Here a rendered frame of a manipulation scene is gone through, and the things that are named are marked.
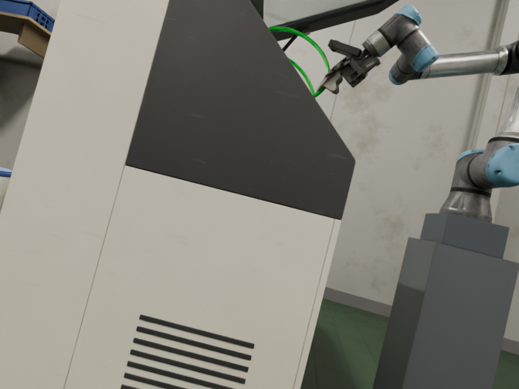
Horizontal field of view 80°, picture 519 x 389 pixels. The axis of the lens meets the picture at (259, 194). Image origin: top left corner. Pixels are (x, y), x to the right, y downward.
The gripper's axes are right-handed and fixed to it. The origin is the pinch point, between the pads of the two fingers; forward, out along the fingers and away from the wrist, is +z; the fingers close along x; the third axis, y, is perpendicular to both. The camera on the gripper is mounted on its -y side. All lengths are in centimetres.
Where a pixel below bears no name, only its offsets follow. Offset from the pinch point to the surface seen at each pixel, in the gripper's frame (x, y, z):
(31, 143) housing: -64, -17, 60
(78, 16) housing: -55, -39, 33
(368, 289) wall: 215, 123, 95
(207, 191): -45, 18, 34
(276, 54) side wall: -33.3, -2.6, 1.2
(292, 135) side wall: -34.0, 17.5, 9.8
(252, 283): -43, 44, 38
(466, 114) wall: 274, 27, -78
